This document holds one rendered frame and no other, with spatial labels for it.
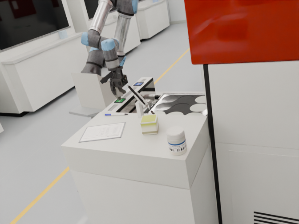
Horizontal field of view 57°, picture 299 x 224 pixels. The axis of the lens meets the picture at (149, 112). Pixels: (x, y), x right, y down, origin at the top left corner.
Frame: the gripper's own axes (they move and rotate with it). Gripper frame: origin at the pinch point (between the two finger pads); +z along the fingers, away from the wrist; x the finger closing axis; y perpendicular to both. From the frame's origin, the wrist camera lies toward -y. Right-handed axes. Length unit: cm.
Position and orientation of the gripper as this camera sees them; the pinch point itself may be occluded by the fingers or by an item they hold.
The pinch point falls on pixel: (118, 98)
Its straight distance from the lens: 170.3
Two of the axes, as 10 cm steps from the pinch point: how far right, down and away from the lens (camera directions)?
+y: 9.0, 0.4, -4.4
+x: 4.0, -4.7, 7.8
